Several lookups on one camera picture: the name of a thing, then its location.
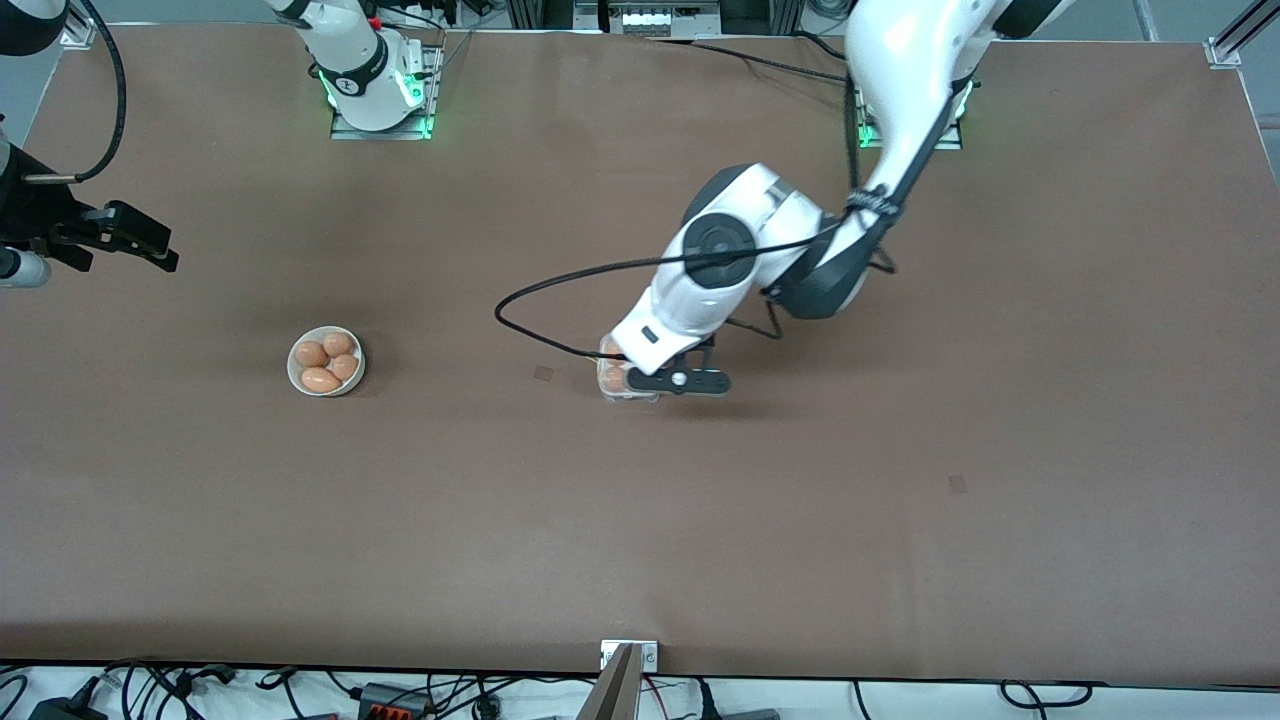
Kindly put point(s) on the black box orange connectors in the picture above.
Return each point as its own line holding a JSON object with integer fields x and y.
{"x": 395, "y": 700}

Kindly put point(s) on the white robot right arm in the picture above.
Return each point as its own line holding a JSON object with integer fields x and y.
{"x": 365, "y": 60}

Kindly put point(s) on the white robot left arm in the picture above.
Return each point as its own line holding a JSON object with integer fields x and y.
{"x": 900, "y": 60}

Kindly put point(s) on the white round bowl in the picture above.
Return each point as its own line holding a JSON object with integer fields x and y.
{"x": 291, "y": 371}

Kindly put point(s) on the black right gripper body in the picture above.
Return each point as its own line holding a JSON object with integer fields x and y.
{"x": 38, "y": 212}

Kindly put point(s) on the black power adapter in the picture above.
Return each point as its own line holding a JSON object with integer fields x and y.
{"x": 65, "y": 710}

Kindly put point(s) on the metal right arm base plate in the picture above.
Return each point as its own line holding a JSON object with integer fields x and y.
{"x": 340, "y": 130}

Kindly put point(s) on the white power strip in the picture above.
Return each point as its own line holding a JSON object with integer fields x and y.
{"x": 645, "y": 18}

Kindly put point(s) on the metal table corner bracket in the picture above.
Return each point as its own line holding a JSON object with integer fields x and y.
{"x": 78, "y": 35}
{"x": 1222, "y": 52}

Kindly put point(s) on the brown egg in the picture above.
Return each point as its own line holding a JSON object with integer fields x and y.
{"x": 345, "y": 367}
{"x": 338, "y": 344}
{"x": 320, "y": 380}
{"x": 311, "y": 353}
{"x": 612, "y": 380}

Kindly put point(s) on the small metal camera bracket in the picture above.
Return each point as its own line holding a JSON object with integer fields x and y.
{"x": 648, "y": 655}

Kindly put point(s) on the clear plastic egg carton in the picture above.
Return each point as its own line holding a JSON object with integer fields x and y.
{"x": 615, "y": 397}

